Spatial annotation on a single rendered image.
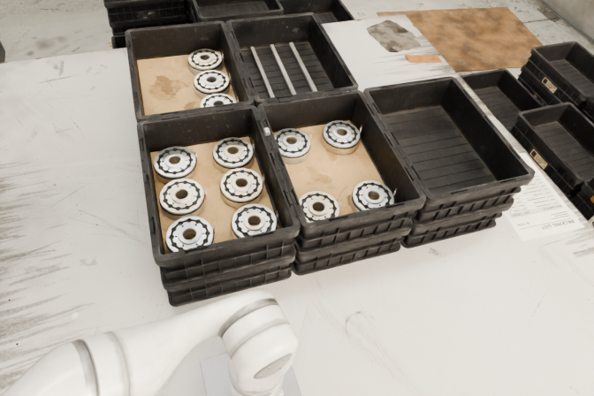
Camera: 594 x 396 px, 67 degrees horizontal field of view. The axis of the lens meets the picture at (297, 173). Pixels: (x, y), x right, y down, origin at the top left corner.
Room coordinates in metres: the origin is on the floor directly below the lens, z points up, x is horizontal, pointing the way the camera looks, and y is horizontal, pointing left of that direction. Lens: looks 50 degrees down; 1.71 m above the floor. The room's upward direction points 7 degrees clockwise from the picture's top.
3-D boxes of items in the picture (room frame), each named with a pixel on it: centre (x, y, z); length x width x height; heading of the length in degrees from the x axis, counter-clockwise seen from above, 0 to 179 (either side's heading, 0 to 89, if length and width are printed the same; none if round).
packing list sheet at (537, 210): (0.90, -0.68, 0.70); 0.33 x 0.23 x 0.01; 25
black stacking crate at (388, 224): (0.75, -0.09, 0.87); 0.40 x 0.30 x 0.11; 23
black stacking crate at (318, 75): (1.12, 0.07, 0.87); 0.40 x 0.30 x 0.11; 23
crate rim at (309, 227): (0.75, -0.09, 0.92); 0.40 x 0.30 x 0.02; 23
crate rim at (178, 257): (0.63, 0.19, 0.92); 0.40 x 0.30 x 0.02; 23
